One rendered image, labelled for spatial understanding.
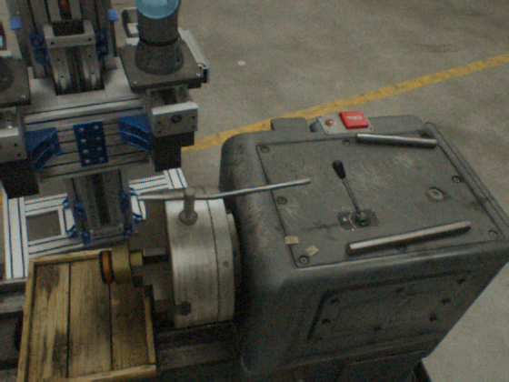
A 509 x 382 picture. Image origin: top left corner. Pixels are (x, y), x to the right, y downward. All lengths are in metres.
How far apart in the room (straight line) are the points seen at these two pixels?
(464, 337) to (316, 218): 1.65
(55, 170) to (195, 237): 0.81
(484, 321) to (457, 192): 1.52
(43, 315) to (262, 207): 0.63
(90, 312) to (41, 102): 0.66
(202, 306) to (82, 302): 0.40
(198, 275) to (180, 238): 0.08
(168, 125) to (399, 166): 0.69
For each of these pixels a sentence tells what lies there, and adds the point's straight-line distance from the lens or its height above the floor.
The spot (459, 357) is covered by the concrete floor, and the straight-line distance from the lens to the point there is 2.50.
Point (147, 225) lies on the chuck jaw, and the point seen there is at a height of 1.16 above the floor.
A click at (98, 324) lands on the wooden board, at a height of 0.88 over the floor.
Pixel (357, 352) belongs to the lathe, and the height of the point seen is 0.86.
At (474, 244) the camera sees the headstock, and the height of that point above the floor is 1.26.
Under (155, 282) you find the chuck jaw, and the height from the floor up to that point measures 1.11.
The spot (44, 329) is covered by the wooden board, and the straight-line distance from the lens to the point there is 1.32.
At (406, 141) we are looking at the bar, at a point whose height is 1.27.
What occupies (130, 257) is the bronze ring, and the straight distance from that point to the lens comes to 1.11.
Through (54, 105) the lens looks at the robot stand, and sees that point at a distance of 1.59.
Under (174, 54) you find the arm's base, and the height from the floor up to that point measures 1.22.
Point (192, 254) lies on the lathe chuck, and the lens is 0.98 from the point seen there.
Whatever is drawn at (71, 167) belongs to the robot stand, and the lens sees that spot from 1.70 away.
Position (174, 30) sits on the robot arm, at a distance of 1.49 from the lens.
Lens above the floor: 2.01
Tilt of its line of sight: 46 degrees down
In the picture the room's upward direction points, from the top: 8 degrees clockwise
